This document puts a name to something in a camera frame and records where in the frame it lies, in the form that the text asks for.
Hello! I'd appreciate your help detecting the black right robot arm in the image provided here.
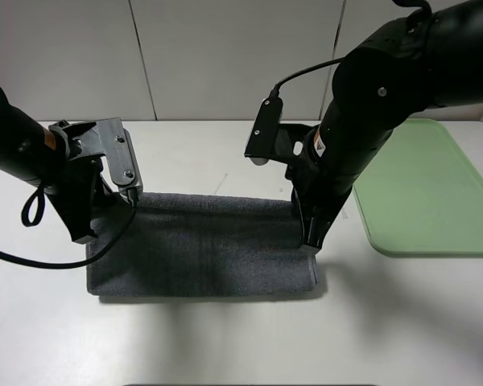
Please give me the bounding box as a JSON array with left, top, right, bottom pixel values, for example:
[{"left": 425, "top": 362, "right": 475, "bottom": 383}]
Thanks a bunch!
[{"left": 287, "top": 1, "right": 483, "bottom": 252}]

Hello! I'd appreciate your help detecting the black camera cable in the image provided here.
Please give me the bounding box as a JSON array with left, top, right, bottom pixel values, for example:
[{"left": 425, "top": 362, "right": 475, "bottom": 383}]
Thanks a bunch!
[
  {"left": 0, "top": 187, "right": 140, "bottom": 269},
  {"left": 269, "top": 55, "right": 347, "bottom": 100}
]

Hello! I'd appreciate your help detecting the light green plastic tray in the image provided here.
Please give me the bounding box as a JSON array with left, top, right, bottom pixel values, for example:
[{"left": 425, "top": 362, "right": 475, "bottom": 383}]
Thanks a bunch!
[{"left": 353, "top": 119, "right": 483, "bottom": 257}]

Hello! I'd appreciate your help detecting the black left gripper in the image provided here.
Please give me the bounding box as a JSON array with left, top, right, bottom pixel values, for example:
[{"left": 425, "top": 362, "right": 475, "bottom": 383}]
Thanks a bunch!
[{"left": 44, "top": 120, "right": 118, "bottom": 244}]

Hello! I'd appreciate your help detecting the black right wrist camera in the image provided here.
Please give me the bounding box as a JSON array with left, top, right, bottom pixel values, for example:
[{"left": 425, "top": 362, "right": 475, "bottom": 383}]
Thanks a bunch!
[{"left": 244, "top": 92, "right": 318, "bottom": 166}]

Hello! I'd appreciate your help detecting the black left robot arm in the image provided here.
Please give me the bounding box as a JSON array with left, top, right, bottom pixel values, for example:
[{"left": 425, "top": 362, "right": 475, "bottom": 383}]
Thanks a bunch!
[{"left": 0, "top": 87, "right": 116, "bottom": 244}]

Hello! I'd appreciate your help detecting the black left camera cable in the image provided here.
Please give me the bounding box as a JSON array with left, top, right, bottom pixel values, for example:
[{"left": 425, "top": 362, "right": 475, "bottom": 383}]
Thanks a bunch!
[{"left": 0, "top": 187, "right": 140, "bottom": 269}]

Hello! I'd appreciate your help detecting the grey towel with orange pattern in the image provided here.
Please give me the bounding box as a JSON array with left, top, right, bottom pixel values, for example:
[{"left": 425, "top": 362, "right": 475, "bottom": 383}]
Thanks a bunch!
[{"left": 86, "top": 193, "right": 317, "bottom": 298}]

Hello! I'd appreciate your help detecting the black right camera cable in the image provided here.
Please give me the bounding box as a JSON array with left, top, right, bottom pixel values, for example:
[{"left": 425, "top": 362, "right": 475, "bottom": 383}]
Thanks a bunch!
[{"left": 269, "top": 55, "right": 347, "bottom": 100}]

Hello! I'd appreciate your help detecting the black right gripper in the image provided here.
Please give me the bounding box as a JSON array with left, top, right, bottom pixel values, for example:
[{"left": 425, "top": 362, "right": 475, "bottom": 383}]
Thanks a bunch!
[{"left": 285, "top": 152, "right": 366, "bottom": 253}]

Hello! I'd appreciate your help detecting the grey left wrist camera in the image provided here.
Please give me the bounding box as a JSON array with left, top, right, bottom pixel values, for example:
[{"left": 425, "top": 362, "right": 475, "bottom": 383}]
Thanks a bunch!
[{"left": 95, "top": 117, "right": 143, "bottom": 207}]

